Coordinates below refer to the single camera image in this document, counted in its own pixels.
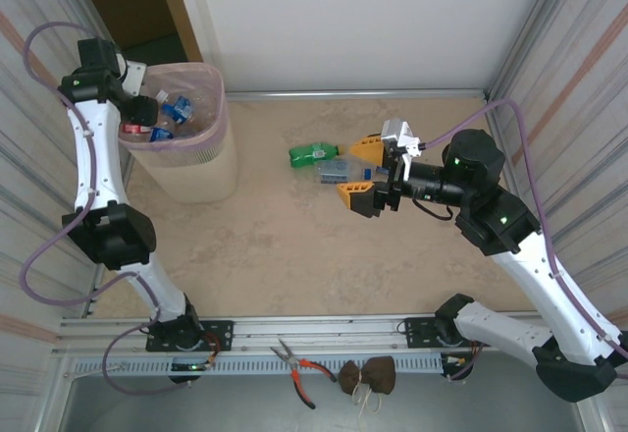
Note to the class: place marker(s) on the clear bottle pale blue label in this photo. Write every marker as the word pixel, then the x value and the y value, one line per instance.
pixel 338 171

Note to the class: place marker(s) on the green bottle yellow cap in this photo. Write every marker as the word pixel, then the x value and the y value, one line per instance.
pixel 309 155

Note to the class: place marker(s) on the dark blue label bottle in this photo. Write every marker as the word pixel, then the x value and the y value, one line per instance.
pixel 161 134

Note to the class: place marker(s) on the pink beige waste bin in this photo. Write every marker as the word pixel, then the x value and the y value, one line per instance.
pixel 206 177

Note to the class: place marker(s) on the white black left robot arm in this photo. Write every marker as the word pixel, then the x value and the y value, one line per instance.
pixel 98 157

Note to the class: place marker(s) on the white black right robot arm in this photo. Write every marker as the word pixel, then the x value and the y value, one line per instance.
pixel 539 285

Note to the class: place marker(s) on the wooden door edge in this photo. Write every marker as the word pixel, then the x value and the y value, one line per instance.
pixel 177 10

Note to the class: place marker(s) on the brown cloth pouch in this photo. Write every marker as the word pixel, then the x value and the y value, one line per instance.
pixel 378 373

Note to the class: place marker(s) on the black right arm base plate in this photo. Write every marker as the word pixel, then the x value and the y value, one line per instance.
pixel 417 331

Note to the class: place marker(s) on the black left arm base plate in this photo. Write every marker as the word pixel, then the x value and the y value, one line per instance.
pixel 221 336

